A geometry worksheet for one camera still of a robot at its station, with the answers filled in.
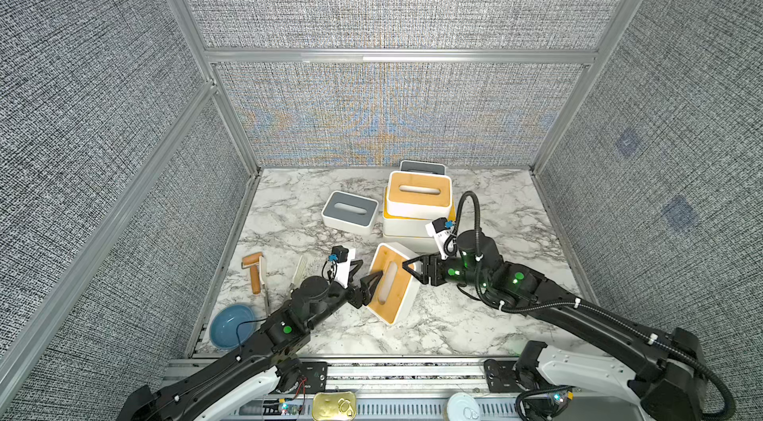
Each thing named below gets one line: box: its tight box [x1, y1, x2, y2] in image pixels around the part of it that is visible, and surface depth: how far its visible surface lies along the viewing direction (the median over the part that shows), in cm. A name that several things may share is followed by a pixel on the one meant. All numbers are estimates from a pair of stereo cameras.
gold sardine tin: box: [311, 391, 357, 421], surface depth 68 cm
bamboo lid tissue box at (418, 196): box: [386, 170, 453, 220], surface depth 83 cm
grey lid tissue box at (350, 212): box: [320, 190, 380, 235], surface depth 103 cm
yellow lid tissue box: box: [382, 188, 458, 239], surface depth 81 cm
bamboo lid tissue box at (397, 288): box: [367, 241, 423, 326], surface depth 73 cm
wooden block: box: [241, 251, 264, 295], surface depth 91 cm
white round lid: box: [446, 392, 481, 421], surface depth 66 cm
